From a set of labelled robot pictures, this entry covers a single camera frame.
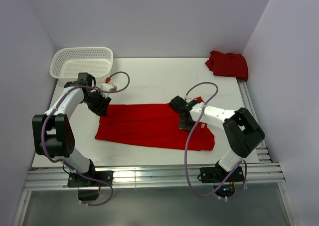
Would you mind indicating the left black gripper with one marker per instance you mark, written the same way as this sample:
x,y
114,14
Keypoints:
x,y
101,109

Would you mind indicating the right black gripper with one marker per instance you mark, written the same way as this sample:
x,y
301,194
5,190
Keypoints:
x,y
184,126

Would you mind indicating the bright red t-shirt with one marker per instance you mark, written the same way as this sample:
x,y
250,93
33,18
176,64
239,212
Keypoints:
x,y
151,125

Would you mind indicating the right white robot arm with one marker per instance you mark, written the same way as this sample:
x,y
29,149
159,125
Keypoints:
x,y
241,129

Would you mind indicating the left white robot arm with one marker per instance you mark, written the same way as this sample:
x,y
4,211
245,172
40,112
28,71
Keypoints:
x,y
52,133

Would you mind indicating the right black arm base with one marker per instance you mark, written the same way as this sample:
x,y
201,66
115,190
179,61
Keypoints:
x,y
233,184

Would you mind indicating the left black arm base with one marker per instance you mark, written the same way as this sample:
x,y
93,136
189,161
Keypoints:
x,y
89,184

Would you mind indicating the white perforated plastic basket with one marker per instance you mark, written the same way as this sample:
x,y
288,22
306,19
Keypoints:
x,y
67,63

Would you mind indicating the dark red t-shirt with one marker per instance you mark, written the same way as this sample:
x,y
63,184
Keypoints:
x,y
228,65

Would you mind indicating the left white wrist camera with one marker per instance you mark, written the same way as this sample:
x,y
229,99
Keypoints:
x,y
108,87

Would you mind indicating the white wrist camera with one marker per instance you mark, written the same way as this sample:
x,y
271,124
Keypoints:
x,y
188,100
108,87

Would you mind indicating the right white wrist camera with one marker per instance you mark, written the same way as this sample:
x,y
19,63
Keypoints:
x,y
188,100

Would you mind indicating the front aluminium rail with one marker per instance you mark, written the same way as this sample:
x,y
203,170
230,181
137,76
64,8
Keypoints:
x,y
54,178

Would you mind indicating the aluminium rail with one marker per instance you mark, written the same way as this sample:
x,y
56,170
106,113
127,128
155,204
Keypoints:
x,y
261,150
54,178

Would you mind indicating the right side aluminium rail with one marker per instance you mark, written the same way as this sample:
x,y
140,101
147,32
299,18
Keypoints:
x,y
261,150

